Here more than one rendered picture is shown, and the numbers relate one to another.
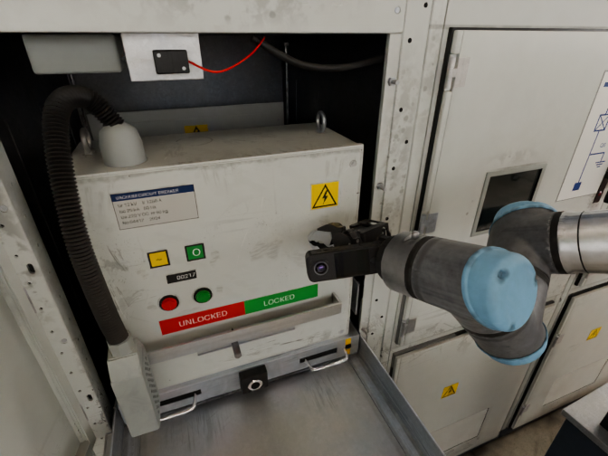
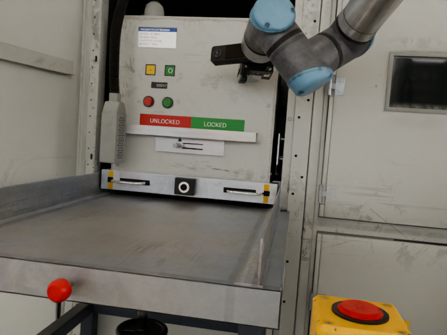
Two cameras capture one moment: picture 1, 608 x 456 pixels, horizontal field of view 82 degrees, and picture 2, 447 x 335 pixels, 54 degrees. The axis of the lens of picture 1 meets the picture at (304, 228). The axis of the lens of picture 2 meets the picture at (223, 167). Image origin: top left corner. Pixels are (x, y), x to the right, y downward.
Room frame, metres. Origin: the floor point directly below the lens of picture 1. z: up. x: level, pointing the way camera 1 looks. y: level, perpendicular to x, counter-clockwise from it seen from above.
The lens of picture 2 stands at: (-0.53, -0.63, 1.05)
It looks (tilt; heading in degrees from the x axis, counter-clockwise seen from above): 4 degrees down; 30
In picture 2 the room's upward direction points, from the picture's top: 4 degrees clockwise
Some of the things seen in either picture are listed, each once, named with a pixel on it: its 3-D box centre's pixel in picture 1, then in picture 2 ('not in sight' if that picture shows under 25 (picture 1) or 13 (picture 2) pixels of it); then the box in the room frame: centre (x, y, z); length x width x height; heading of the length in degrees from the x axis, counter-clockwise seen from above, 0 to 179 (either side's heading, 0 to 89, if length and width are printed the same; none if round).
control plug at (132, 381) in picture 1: (136, 383); (114, 132); (0.40, 0.29, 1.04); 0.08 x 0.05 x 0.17; 21
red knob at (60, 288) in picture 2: not in sight; (62, 288); (-0.11, -0.13, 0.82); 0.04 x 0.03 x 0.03; 21
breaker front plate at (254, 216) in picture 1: (242, 283); (191, 101); (0.54, 0.12, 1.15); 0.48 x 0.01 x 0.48; 111
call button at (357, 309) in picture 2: not in sight; (359, 315); (-0.13, -0.55, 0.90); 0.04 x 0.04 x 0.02
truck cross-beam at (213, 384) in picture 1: (250, 366); (187, 185); (0.56, 0.12, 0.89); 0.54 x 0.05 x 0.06; 111
